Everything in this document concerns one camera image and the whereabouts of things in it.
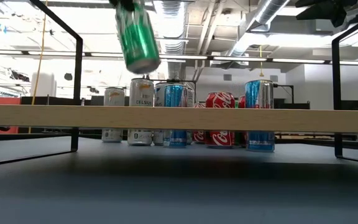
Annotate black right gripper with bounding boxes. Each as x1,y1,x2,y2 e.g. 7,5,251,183
295,0,358,28

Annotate green Sprite soda can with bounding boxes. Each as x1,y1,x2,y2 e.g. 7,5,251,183
114,0,162,75

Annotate blue silver Red Bull can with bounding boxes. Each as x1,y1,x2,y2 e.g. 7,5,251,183
244,80,275,153
162,83,188,148

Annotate black desk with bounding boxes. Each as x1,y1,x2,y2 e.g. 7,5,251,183
273,98,311,110

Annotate black desk equipment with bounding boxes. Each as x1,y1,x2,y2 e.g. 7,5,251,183
342,100,358,111

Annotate white cylinder tank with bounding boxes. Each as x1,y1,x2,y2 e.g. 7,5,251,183
30,72,57,97

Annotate black workbench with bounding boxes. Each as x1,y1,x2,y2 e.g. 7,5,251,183
21,96,76,106

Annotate red cart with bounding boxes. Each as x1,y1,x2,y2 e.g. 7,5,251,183
0,96,22,134

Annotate large silver spiral duct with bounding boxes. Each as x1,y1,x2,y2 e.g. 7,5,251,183
227,0,291,58

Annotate narrow silver spiral duct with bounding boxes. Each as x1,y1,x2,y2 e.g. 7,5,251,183
153,0,188,80

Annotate yellow pendant cord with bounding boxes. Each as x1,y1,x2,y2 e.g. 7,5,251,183
259,45,265,78

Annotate black metal frame stand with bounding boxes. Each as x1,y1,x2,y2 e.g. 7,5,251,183
272,83,295,105

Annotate long ceiling light rail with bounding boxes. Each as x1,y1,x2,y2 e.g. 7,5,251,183
0,48,358,67

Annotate wooden shelf black metal frame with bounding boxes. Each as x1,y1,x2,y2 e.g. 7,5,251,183
0,0,358,168

